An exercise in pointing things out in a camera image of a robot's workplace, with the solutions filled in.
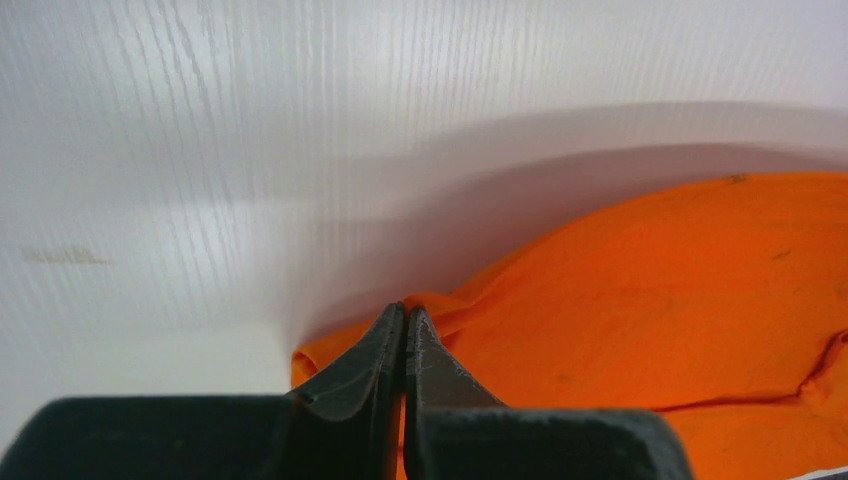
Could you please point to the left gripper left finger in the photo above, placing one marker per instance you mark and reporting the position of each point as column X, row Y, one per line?
column 340, row 424

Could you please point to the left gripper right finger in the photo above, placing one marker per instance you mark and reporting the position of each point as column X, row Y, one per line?
column 456, row 429

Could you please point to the orange t shirt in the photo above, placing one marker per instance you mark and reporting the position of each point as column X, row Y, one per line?
column 720, row 305

